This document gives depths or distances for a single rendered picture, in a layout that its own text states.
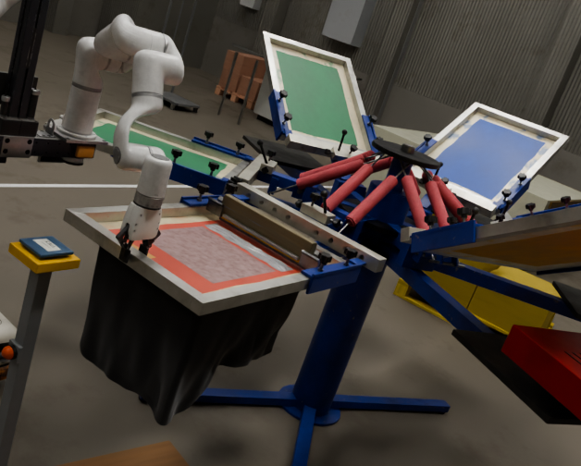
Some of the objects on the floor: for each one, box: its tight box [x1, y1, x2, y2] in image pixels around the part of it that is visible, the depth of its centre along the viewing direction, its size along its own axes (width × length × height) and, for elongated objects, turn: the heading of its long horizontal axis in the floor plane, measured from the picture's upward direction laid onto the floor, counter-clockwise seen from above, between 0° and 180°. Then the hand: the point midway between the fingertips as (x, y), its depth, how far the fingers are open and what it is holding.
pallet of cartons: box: [215, 50, 266, 110], centre depth 1178 cm, size 92×129×76 cm
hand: (133, 254), depth 187 cm, fingers open, 6 cm apart
